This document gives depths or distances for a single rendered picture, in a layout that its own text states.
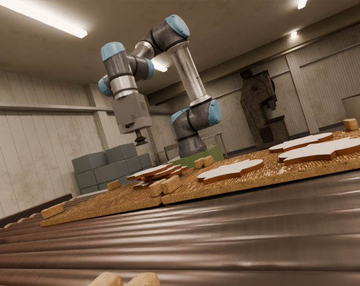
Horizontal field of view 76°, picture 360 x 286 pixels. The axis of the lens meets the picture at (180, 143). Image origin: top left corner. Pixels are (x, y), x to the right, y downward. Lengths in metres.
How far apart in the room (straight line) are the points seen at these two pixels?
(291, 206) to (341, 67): 9.59
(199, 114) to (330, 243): 0.93
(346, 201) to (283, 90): 9.26
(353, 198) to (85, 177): 4.62
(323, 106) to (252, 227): 9.40
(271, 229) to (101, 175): 4.30
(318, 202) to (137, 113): 0.52
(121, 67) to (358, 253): 0.66
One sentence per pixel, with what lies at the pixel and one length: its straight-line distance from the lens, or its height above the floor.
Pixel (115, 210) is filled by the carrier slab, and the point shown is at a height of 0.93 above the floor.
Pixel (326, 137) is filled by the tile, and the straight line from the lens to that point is 0.63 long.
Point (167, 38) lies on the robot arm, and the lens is 1.13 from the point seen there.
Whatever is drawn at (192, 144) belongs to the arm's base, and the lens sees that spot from 1.14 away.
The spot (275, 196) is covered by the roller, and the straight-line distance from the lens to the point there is 0.37.
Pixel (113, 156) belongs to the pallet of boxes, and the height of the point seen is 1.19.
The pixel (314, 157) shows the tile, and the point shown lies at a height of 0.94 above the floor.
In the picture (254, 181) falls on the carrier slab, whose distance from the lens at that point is 0.41.
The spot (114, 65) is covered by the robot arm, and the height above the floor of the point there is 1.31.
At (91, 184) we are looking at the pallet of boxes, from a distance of 4.71.
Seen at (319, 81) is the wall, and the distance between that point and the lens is 9.69.
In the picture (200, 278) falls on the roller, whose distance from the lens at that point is 0.22.
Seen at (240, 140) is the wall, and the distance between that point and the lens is 9.60.
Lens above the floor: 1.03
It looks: level
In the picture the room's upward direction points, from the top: 17 degrees counter-clockwise
